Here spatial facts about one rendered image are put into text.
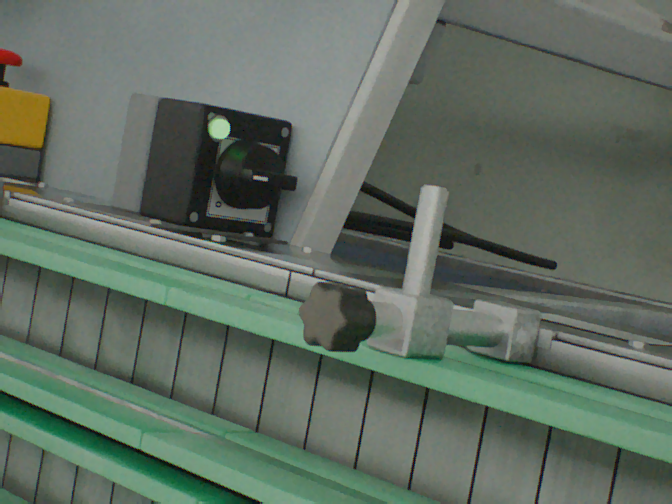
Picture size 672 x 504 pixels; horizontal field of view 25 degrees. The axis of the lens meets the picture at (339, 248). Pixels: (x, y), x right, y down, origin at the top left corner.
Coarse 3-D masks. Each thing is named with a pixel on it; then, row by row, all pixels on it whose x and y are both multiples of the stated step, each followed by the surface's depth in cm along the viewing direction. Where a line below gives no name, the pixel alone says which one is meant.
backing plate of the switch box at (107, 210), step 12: (72, 204) 98; (84, 204) 100; (96, 204) 102; (120, 216) 94; (132, 216) 96; (144, 216) 98; (180, 228) 94; (192, 228) 95; (264, 240) 99; (276, 240) 99
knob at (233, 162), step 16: (240, 144) 97; (256, 144) 97; (224, 160) 96; (240, 160) 96; (256, 160) 96; (272, 160) 97; (224, 176) 96; (240, 176) 95; (256, 176) 95; (272, 176) 96; (288, 176) 97; (224, 192) 97; (240, 192) 96; (256, 192) 97; (272, 192) 98; (240, 208) 98; (256, 208) 97
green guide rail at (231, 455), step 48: (0, 336) 98; (0, 384) 85; (48, 384) 84; (96, 384) 88; (144, 432) 76; (192, 432) 80; (240, 432) 81; (240, 480) 70; (288, 480) 71; (336, 480) 74
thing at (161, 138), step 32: (128, 128) 100; (160, 128) 98; (192, 128) 96; (256, 128) 99; (288, 128) 101; (128, 160) 100; (160, 160) 98; (192, 160) 96; (128, 192) 100; (160, 192) 97; (192, 192) 96; (192, 224) 96; (224, 224) 98; (256, 224) 100
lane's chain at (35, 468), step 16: (0, 432) 100; (0, 448) 100; (16, 448) 98; (32, 448) 97; (0, 464) 99; (16, 464) 98; (32, 464) 97; (48, 464) 96; (64, 464) 94; (0, 480) 99; (16, 480) 98; (32, 480) 97; (48, 480) 96; (64, 480) 94; (80, 480) 93; (96, 480) 92; (32, 496) 97; (48, 496) 95; (64, 496) 94; (80, 496) 93; (96, 496) 92; (112, 496) 91; (128, 496) 90; (144, 496) 89
